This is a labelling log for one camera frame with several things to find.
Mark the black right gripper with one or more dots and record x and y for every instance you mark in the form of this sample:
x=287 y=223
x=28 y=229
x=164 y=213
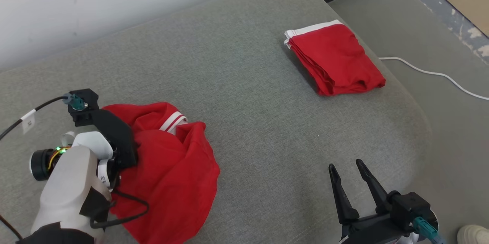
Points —
x=366 y=230

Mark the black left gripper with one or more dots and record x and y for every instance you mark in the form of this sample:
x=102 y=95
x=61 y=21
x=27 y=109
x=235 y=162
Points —
x=118 y=141

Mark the red jersey with white sleeves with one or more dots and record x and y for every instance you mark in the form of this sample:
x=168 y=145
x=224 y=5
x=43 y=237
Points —
x=172 y=183

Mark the red shorts with white stripe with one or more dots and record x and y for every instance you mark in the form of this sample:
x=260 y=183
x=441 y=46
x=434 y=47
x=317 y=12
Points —
x=336 y=60

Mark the white shoe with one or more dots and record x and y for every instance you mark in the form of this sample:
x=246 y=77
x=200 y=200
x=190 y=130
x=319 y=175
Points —
x=475 y=234

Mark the grey fabric sofa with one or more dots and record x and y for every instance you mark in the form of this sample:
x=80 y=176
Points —
x=248 y=102

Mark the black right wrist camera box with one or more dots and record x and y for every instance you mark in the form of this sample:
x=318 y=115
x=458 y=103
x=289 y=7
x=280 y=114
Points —
x=408 y=206

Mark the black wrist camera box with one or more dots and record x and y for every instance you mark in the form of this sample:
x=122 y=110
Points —
x=86 y=100
x=408 y=206

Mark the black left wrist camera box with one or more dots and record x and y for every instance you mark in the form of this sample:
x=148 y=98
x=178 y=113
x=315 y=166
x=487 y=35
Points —
x=86 y=100

